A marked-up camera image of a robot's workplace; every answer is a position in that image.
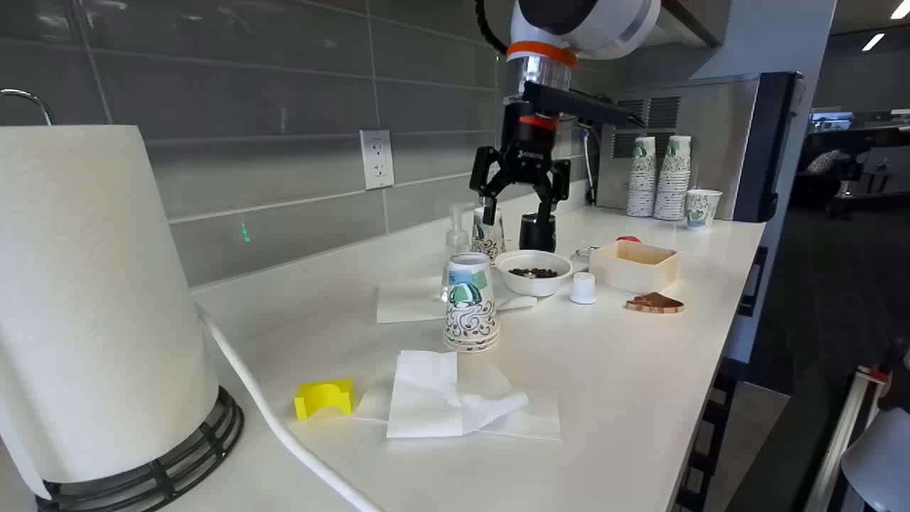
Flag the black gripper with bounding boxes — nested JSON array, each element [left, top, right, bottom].
[[471, 102, 572, 251]]

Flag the white napkin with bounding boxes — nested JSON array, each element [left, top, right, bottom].
[[377, 288, 445, 324], [388, 351, 562, 442]]

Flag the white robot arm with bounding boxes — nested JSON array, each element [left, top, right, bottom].
[[471, 0, 661, 251]]

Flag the clear plastic bottle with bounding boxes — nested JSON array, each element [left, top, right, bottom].
[[446, 205, 476, 271]]

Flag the white bowl with beans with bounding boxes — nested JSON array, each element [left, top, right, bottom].
[[495, 251, 576, 300]]

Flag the small white cap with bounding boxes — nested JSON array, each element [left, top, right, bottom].
[[570, 273, 599, 306]]

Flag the patterned paper cup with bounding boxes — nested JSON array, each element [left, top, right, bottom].
[[445, 253, 499, 354]]

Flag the wooden tray box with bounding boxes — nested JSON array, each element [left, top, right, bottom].
[[590, 243, 681, 293]]

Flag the left stacked paper cups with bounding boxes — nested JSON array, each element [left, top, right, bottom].
[[627, 136, 657, 219]]

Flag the stacked paper cups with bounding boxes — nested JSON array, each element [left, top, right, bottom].
[[627, 136, 657, 219], [654, 133, 691, 223]]

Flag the right stacked paper cups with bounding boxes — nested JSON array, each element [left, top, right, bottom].
[[654, 133, 691, 223]]

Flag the brown snack piece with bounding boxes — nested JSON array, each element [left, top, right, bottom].
[[624, 293, 685, 314]]

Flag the single green paper cup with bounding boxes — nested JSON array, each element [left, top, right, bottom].
[[685, 189, 724, 227]]

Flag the yellow plastic block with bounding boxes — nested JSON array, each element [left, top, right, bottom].
[[294, 379, 355, 421]]

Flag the white paper towel roll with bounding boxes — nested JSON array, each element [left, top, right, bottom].
[[0, 126, 220, 498]]

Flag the black paper towel holder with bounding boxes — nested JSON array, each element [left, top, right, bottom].
[[37, 389, 245, 512]]

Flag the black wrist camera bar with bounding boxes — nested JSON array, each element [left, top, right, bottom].
[[523, 82, 641, 129]]

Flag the white wall outlet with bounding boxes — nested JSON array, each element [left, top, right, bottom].
[[361, 131, 397, 190]]

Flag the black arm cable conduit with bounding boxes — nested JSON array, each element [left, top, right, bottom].
[[472, 0, 512, 58]]

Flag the white power cable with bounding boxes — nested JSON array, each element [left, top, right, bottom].
[[198, 308, 382, 512]]

